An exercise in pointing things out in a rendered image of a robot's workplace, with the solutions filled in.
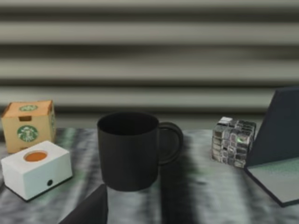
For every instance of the white box with orange button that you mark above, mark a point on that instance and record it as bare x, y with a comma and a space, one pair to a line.
37, 168

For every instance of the brown Starbucks cardboard box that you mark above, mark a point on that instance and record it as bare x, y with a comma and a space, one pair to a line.
28, 126

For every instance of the black mug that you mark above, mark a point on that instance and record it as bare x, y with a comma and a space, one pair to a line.
130, 151

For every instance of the silver mirror cube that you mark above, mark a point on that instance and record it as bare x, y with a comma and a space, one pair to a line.
233, 142

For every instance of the open dark laptop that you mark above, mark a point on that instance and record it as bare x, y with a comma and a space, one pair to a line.
275, 144

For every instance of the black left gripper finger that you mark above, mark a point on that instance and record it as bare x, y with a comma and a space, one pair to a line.
90, 210

